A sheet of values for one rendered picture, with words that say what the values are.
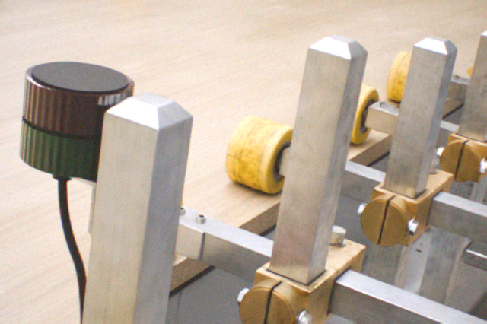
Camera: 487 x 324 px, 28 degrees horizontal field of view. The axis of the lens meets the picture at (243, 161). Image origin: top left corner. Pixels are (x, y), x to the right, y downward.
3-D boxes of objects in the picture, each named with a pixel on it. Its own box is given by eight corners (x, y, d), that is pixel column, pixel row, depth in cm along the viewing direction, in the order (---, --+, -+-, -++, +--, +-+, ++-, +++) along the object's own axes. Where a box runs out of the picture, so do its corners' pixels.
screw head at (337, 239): (349, 241, 87) (352, 229, 87) (340, 249, 86) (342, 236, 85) (328, 233, 88) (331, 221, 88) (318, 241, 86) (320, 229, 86)
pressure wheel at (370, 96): (379, 75, 133) (353, 115, 128) (380, 117, 138) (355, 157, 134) (338, 64, 135) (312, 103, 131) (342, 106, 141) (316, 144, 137)
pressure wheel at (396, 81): (414, 99, 150) (424, 115, 158) (433, 51, 151) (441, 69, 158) (378, 88, 153) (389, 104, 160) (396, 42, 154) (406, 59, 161)
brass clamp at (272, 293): (361, 297, 89) (373, 247, 87) (294, 359, 77) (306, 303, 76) (300, 274, 91) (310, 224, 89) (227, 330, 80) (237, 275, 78)
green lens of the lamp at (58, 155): (146, 160, 58) (150, 124, 57) (81, 187, 53) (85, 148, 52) (65, 130, 60) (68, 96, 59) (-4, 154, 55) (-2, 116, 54)
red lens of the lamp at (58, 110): (151, 119, 57) (155, 83, 56) (86, 143, 52) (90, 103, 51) (68, 91, 59) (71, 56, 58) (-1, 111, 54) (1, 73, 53)
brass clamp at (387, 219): (448, 217, 110) (459, 175, 108) (406, 256, 98) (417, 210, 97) (397, 199, 112) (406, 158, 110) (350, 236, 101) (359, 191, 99)
